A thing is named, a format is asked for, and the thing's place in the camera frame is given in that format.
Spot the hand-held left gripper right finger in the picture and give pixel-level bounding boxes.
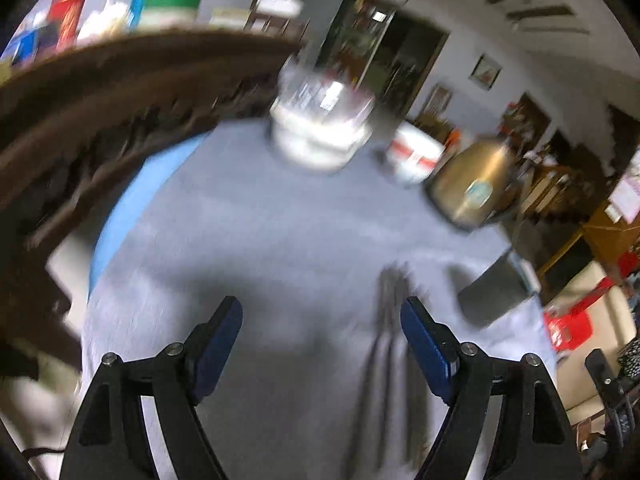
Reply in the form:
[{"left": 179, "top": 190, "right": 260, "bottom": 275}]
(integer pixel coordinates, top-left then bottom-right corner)
[{"left": 400, "top": 296, "right": 584, "bottom": 480}]

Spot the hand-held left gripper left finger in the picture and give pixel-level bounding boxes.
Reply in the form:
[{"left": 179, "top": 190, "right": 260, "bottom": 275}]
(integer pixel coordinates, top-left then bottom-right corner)
[{"left": 60, "top": 296, "right": 244, "bottom": 480}]

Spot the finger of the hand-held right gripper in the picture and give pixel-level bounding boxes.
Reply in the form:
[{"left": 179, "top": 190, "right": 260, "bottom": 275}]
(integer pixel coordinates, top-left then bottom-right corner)
[{"left": 585, "top": 349, "right": 632, "bottom": 442}]

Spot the grey metal utensil holder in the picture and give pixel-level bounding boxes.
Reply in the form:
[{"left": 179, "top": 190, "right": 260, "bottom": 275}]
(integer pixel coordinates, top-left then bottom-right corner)
[{"left": 456, "top": 249, "right": 538, "bottom": 330}]

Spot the grey table cloth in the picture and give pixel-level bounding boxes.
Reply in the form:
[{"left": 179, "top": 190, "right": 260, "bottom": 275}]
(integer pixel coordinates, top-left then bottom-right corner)
[{"left": 81, "top": 120, "right": 559, "bottom": 480}]

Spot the gold electric kettle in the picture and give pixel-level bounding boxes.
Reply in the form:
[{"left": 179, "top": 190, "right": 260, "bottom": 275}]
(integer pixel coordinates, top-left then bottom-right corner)
[{"left": 424, "top": 137, "right": 522, "bottom": 232}]

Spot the blue table cover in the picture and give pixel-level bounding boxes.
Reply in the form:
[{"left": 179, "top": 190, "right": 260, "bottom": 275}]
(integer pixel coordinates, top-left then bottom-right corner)
[{"left": 89, "top": 135, "right": 203, "bottom": 303}]

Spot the red-banded white bowl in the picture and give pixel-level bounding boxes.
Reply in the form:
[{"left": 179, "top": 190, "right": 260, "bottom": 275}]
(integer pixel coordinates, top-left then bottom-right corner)
[{"left": 389, "top": 122, "right": 447, "bottom": 160}]

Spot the white bowl with plastic cover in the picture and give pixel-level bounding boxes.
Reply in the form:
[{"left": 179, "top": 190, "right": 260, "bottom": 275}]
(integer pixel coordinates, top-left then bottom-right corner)
[{"left": 267, "top": 67, "right": 377, "bottom": 176}]

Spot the white fluffy item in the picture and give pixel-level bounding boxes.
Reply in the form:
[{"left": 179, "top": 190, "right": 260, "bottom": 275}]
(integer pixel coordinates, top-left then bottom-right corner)
[{"left": 79, "top": 0, "right": 132, "bottom": 42}]

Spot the blue box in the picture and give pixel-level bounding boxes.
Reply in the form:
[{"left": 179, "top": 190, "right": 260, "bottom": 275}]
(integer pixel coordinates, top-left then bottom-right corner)
[{"left": 9, "top": 29, "right": 42, "bottom": 67}]

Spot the red packet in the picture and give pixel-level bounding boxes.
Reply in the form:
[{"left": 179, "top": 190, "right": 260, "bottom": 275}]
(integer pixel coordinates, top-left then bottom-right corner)
[{"left": 49, "top": 0, "right": 87, "bottom": 52}]

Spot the framed wall picture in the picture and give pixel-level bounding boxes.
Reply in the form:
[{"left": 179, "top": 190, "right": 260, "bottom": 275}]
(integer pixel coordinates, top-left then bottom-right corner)
[
  {"left": 470, "top": 55, "right": 503, "bottom": 91},
  {"left": 425, "top": 85, "right": 452, "bottom": 117}
]

